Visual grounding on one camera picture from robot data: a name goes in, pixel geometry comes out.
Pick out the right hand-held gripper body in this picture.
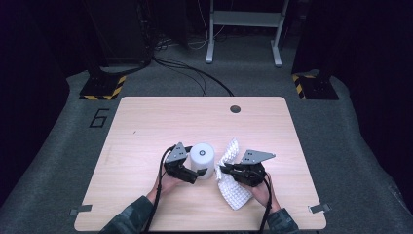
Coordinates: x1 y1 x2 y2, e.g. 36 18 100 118
233 149 277 188

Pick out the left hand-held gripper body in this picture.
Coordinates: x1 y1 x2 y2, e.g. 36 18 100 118
164 141 198 185

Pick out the white cylindrical container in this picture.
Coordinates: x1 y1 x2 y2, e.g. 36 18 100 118
189 142 216 180

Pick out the white waffle cloth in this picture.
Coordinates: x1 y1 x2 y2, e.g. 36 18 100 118
214 137 254 212

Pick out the person's left hand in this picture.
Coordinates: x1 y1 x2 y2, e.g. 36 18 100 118
155 171 187 198

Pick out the grey tape tab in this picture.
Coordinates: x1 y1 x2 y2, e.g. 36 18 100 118
67 204 94 217
307 203 333 215

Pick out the black striped stand base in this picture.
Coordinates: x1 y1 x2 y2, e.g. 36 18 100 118
291 73 340 100
79 74 128 101

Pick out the black cabinet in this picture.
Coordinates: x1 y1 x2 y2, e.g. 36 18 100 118
82 0 154 66

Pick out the dark curtain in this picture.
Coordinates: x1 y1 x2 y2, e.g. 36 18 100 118
291 0 413 196
0 0 71 209

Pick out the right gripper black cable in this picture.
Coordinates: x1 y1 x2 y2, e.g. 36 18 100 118
257 172 275 234

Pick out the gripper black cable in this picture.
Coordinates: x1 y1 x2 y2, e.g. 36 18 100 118
142 145 177 234
257 172 275 234

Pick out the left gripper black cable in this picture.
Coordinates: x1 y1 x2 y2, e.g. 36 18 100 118
142 145 177 234

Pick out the black floor cable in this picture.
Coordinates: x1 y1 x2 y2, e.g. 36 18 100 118
160 62 207 98
152 57 235 98

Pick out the white hanging cable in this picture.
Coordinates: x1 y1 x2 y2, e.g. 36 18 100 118
188 0 226 51

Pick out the white metal stand frame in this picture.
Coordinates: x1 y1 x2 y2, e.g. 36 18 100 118
205 0 290 68

